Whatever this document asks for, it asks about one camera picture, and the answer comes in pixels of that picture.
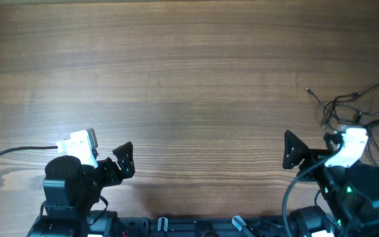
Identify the thin black cable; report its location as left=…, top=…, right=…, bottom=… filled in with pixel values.
left=305, top=75, right=379, bottom=132

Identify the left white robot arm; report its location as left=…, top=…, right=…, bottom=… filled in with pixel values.
left=27, top=142, right=135, bottom=237

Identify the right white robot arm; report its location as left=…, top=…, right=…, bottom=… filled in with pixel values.
left=282, top=126, right=379, bottom=236

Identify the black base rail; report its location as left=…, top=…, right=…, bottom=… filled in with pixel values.
left=120, top=216, right=286, bottom=237

